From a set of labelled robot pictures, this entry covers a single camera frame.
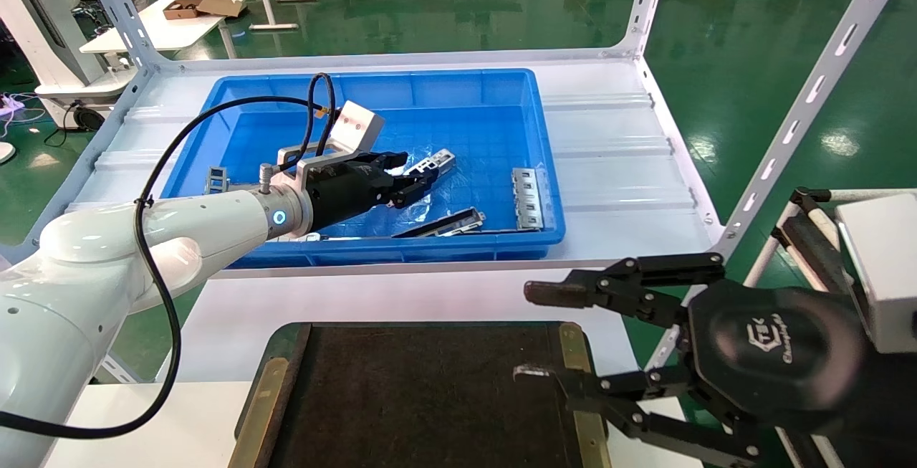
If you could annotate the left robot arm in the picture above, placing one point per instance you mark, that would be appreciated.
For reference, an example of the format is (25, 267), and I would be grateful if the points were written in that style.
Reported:
(143, 239)

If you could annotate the white metal shelf rack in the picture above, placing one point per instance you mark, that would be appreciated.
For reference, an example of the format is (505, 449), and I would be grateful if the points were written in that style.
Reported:
(616, 145)

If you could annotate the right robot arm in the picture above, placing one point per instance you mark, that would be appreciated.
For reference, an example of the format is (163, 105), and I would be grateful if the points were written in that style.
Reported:
(888, 411)

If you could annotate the clear plastic film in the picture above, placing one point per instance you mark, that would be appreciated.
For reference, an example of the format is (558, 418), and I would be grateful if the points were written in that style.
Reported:
(415, 204)

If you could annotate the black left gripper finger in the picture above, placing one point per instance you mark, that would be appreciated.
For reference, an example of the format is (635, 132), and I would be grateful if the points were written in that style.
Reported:
(383, 160)
(415, 187)

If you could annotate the white table with box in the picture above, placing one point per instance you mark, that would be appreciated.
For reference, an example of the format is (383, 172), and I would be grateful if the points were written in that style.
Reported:
(157, 27)

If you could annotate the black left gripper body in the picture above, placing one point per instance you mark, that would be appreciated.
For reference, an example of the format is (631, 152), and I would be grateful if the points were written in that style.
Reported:
(347, 192)

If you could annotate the blue plastic bin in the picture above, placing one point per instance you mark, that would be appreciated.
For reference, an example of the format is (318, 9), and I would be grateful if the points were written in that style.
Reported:
(444, 92)

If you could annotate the perforated silver metal part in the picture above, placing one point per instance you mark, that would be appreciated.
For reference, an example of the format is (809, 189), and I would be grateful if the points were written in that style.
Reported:
(440, 162)

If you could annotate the dark long metal part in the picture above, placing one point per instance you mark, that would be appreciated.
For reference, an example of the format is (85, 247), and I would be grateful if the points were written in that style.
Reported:
(448, 223)

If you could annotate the silver slotted metal part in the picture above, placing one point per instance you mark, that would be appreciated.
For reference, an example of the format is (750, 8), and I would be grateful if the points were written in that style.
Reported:
(528, 199)

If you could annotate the white and black cart frame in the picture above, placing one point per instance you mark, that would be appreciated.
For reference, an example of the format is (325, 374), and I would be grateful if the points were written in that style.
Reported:
(809, 239)

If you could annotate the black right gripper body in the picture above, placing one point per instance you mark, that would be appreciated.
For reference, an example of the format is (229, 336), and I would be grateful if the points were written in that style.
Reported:
(777, 353)

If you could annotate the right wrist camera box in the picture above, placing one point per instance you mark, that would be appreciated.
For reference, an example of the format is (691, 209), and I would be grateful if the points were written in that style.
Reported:
(885, 267)

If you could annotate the brown cardboard box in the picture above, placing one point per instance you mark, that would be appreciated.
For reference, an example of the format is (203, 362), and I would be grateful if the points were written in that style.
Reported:
(208, 6)

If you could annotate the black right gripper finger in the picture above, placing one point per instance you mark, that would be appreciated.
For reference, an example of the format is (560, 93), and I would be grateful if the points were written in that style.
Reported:
(630, 285)
(645, 396)

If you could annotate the white power strip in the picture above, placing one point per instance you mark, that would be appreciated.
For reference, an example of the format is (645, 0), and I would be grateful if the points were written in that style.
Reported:
(8, 104)

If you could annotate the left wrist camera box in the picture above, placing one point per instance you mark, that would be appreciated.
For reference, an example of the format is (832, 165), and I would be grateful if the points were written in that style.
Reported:
(354, 127)

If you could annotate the white machine base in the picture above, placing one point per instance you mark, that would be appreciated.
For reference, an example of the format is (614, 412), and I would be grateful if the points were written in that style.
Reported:
(50, 31)

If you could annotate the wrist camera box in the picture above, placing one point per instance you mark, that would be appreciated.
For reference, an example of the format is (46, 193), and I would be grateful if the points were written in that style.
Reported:
(354, 127)
(885, 267)

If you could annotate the black container tray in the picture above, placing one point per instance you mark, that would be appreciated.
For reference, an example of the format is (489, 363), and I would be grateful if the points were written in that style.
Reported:
(430, 389)

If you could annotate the grey windowed metal part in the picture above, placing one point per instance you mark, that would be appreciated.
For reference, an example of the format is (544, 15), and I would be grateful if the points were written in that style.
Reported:
(215, 180)

